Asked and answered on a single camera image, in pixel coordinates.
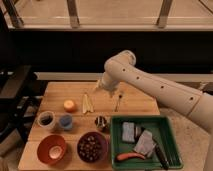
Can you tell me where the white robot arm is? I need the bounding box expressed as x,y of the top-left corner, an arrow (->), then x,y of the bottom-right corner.
97,50 -> 213,171

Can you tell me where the small striped cup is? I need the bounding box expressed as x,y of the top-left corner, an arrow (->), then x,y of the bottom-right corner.
95,116 -> 108,132

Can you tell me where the blue plastic cup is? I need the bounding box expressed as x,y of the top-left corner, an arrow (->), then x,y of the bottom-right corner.
59,114 -> 73,131

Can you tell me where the white ceramic cup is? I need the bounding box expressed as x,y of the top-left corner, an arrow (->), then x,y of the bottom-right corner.
37,111 -> 56,132

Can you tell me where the black fork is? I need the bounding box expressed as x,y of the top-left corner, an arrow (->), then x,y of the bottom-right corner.
114,94 -> 123,112

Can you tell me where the orange fruit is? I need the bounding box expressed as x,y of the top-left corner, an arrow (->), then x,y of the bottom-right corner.
63,100 -> 77,112

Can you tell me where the blue sponge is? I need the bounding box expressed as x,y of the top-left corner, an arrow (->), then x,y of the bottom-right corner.
122,122 -> 135,143

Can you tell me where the dark purple bowl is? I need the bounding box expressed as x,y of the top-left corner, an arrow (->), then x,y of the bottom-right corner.
77,132 -> 108,163

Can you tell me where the green plastic tray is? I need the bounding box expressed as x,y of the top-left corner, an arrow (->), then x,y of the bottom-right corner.
110,116 -> 183,171

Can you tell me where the orange carrot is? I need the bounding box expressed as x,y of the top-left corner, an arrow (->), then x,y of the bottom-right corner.
116,152 -> 146,161

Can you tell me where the grey cloth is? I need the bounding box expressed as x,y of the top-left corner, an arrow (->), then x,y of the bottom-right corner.
133,130 -> 155,158

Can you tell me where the black chair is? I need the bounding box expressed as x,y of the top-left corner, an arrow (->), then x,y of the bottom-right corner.
0,65 -> 43,143

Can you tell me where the orange bowl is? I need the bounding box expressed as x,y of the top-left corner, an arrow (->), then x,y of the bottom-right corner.
37,135 -> 67,165

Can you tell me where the black handled knife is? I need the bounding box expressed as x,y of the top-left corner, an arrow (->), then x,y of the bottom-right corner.
153,139 -> 169,170

